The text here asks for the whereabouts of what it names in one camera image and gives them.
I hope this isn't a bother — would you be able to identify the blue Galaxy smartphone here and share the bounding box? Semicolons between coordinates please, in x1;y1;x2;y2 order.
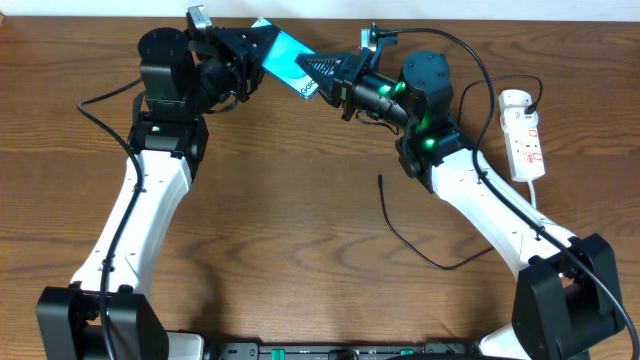
263;30;318;98

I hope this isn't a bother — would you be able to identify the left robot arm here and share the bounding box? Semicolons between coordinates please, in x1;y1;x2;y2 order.
36;25;279;359

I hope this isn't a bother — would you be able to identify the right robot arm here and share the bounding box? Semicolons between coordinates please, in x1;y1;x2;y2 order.
296;49;633;359

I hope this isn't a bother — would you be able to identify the black charger cable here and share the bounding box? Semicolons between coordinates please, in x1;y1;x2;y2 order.
377;74;544;271

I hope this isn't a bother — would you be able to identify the white power strip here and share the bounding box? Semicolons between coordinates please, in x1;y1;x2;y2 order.
498;89;545;182

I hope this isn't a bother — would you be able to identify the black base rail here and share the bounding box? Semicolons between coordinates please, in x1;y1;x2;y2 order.
202;342;480;360

